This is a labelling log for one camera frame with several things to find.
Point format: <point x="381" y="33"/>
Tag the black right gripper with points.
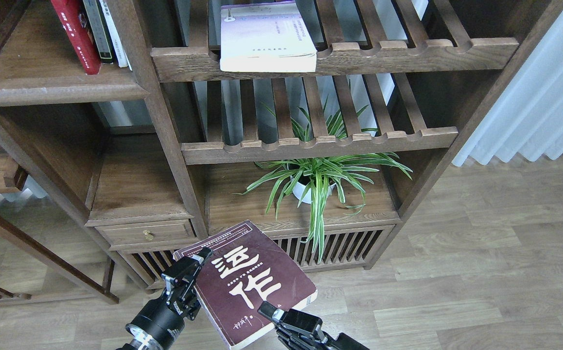
<point x="302" y="331"/>

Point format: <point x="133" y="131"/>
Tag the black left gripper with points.
<point x="161" y="320"/>

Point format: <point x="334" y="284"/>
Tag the maroon book with white characters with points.
<point x="246" y="269"/>

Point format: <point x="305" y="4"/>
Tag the lavender white paperback book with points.
<point x="265" y="37"/>

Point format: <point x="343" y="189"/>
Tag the red paperback book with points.
<point x="74" y="20"/>

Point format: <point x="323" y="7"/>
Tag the left slatted cabinet door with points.
<point x="149" y="265"/>

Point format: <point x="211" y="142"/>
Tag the slatted cabinet door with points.
<point x="149" y="265"/>
<point x="343" y="248"/>

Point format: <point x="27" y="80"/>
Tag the small wooden drawer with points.
<point x="149" y="233"/>

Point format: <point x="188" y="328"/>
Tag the right slatted cabinet door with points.
<point x="343" y="248"/>

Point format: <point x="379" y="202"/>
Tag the white plant pot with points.
<point x="307" y="186"/>

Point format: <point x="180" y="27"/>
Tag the green spider plant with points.
<point x="348" y="172"/>

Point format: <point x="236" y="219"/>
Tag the dark wooden bookshelf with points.
<point x="175" y="138"/>

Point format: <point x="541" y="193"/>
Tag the white upright book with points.
<point x="117" y="45"/>

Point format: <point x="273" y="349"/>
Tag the dark green upright book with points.
<point x="99" y="29"/>

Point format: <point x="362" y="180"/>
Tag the white sheer curtain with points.
<point x="528" y="117"/>

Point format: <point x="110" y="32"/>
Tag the wooden side furniture frame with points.
<point x="12" y="180"/>

